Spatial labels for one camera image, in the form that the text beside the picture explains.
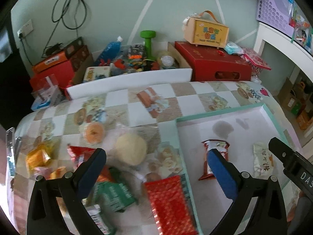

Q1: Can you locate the white green cracker packet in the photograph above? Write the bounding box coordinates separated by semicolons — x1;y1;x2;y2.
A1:
86;204;116;235

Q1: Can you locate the white orange snack packet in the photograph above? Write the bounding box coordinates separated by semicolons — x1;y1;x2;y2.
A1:
253;142;274;179

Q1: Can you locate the red peanut snack bag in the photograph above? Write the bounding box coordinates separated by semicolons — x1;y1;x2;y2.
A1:
67;144;116;183

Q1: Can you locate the yellow cake packet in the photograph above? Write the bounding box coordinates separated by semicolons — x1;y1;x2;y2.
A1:
25;143;52;175

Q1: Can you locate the dark green snack packet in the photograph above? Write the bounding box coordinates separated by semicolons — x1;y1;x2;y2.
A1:
92;167;137;213

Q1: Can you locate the round bun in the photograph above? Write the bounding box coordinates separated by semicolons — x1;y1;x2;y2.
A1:
106;123;160;181

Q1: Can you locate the red white snack packet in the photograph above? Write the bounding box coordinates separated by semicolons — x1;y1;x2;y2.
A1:
198;139;230;181

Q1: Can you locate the red patterned wafer packet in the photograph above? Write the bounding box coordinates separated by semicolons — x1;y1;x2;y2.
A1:
144;176;198;235

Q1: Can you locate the beige swiss roll packet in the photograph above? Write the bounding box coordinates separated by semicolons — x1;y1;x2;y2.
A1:
48;166;67;180

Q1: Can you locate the pink snack packet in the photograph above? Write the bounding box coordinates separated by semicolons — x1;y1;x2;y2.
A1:
33;167;51;180

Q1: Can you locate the teal rimmed white tray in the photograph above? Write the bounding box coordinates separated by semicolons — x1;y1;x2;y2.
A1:
176;103;288;234

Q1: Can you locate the smartphone on stand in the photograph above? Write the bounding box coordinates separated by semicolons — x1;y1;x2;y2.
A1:
6;127;15;178

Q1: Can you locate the clear plastic box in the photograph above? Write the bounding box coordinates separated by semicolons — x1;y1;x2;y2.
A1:
31;74;63;111

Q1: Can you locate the red patterned pouch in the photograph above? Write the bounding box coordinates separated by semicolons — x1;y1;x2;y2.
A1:
241;47;272;76

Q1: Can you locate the white shelf unit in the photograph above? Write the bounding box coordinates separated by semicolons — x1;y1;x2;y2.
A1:
254;22;313;83

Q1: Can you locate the card game box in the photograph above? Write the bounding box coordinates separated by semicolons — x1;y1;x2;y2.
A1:
83;66;110;83

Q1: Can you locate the red box stack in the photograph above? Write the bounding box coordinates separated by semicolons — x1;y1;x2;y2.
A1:
29;37;92;92

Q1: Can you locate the orange flat box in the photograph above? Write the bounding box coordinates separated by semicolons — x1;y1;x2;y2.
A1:
32;51;68;73

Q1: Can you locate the large red gift box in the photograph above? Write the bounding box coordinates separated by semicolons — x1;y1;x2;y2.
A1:
174;41;252;82

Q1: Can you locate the wet wipes pack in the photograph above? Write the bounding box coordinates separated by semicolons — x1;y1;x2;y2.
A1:
224;41;244;56

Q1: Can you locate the cardboard toy box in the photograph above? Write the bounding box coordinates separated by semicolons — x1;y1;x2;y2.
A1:
72;41;193;85

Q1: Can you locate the toy pile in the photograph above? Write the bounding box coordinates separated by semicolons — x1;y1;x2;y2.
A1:
110;44;160;76

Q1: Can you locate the blue water bottle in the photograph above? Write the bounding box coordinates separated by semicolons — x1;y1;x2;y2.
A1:
94;36;123;66

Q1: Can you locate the clear bottle white cap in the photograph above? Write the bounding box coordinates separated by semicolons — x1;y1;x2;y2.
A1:
156;50;177;70

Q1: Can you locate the purple perforated basket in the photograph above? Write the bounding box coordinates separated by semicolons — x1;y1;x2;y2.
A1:
256;0;294;38

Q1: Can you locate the green dumbbell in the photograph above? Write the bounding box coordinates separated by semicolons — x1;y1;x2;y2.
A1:
140;30;157;61

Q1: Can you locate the yellow wooden handle box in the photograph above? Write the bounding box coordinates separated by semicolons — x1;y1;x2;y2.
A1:
183;10;229;48

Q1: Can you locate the wall power socket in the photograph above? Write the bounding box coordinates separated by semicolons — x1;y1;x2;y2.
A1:
17;19;33;38

